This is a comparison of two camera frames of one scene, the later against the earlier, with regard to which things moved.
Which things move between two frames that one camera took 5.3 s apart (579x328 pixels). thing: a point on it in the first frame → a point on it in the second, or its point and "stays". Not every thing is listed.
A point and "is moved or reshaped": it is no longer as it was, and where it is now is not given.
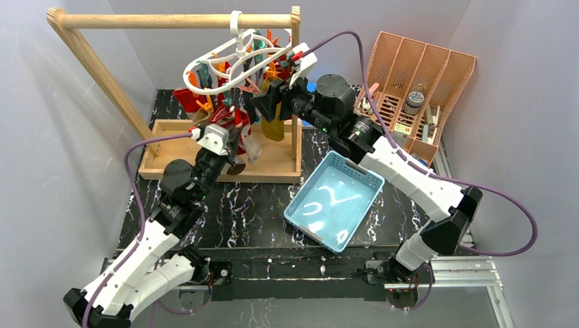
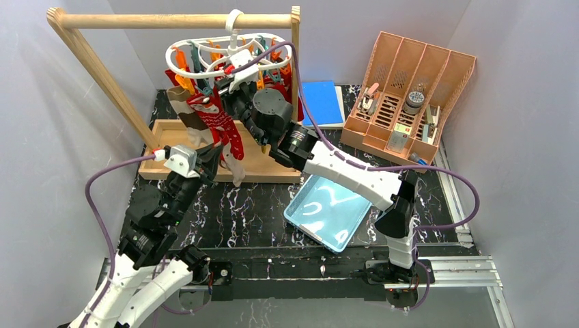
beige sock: [251, 147] is moved or reshaped
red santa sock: [229, 115] → [224, 132]
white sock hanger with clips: [252, 50] is moved or reshaped
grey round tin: [414, 102] stays
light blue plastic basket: [332, 203] stays
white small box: [401, 134] stays
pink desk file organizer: [415, 83] stays
